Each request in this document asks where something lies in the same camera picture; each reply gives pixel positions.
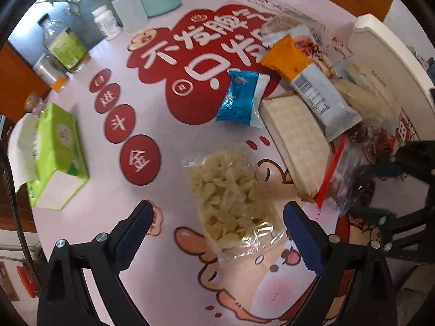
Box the white pill bottle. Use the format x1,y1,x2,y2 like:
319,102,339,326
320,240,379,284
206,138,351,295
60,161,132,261
92,6,122,40

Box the clear squeeze bottle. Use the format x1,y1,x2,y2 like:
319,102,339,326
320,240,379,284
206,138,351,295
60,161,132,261
97,0,148,33

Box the clear brown cookie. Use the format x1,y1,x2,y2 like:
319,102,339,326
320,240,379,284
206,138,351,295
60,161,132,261
261,13,327,46

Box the blue snack packet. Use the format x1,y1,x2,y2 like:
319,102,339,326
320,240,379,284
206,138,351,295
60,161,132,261
216,70,271,128

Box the clear bag of pale chips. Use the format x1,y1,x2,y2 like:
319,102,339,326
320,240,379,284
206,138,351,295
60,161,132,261
184,149,286,262

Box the red zip bag dark snacks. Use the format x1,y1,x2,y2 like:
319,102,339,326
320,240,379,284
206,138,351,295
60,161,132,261
316,122,408,218

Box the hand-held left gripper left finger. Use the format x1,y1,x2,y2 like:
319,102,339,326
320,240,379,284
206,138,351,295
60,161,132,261
37,200,155,326

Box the white red printed snack packet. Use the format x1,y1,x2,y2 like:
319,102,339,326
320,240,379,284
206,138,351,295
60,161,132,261
290,25,337,79

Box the white plastic tray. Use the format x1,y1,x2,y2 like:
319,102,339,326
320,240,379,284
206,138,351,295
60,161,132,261
347,14,435,143

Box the small jar with silver lid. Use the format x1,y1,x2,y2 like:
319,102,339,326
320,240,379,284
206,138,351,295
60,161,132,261
33,54,69,92

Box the bottle with green label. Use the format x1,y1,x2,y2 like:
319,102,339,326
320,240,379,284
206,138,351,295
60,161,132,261
37,14,92,74

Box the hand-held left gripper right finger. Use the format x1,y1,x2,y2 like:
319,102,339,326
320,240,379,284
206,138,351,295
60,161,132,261
283,201,398,326

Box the green tissue box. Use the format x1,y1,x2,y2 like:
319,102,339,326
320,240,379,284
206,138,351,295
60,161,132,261
7,103,89,210

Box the red object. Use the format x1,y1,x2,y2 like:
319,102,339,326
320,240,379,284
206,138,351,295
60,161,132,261
17,265,38,297

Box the orange and white snack packet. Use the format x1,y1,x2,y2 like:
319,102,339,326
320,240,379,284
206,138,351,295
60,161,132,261
260,36,362,141

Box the pink printed table cover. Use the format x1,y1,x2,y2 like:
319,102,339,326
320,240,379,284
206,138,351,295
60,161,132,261
25,0,422,326

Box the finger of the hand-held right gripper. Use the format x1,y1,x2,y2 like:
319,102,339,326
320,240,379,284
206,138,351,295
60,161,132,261
347,206,435,265
358,141,435,186

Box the beige cracker block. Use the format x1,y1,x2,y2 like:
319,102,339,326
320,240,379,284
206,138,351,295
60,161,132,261
259,95,332,202

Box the clear bag of pale pastries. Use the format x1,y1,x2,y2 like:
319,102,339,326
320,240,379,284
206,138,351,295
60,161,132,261
331,59,403,126

